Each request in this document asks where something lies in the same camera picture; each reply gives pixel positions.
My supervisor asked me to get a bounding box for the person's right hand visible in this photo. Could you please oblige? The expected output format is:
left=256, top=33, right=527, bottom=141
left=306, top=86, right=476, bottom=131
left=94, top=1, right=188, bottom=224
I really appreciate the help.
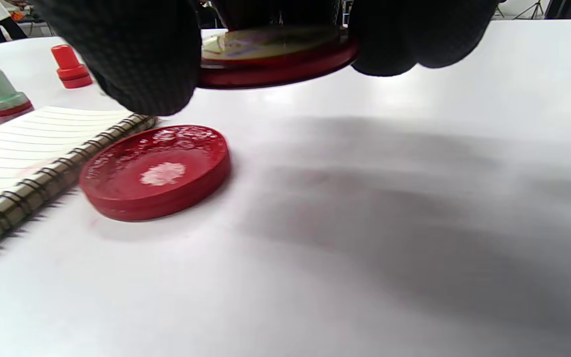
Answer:
left=33, top=0, right=502, bottom=117

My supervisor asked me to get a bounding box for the red reward stamp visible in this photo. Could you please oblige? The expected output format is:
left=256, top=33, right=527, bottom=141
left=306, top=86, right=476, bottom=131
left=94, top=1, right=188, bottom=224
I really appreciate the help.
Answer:
left=51, top=44, right=94, bottom=90

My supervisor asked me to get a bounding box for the red ink pad lid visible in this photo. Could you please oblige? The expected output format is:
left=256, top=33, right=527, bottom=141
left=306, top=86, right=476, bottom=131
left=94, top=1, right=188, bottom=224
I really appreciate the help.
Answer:
left=78, top=124, right=231, bottom=222

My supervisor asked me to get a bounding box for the red lid with yellow label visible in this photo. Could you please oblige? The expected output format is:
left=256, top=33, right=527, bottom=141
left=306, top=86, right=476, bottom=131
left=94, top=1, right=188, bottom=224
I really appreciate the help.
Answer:
left=197, top=25, right=360, bottom=90

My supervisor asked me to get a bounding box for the white lined spiral notebook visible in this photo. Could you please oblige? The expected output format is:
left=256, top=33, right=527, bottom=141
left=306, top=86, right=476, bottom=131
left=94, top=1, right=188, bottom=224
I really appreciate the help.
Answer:
left=0, top=105, right=158, bottom=266

